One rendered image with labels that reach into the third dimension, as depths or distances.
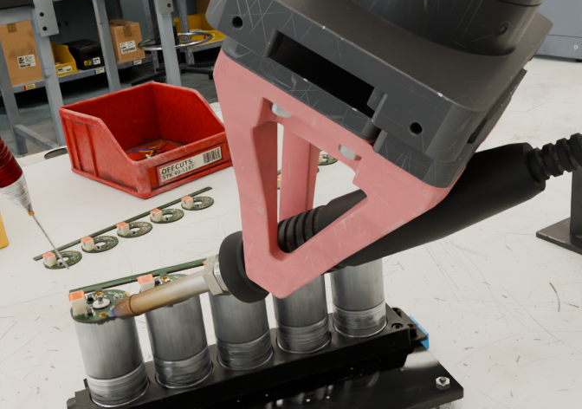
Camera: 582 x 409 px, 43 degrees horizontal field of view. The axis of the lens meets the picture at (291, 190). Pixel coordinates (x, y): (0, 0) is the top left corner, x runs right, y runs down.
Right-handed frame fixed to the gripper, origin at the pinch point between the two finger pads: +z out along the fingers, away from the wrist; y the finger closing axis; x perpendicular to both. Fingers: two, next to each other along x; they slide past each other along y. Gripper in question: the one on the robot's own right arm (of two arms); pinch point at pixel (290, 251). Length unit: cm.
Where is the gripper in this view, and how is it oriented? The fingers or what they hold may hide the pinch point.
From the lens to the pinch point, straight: 24.3
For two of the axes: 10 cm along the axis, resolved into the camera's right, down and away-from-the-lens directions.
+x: 8.3, 5.3, -2.0
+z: -3.6, 7.7, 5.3
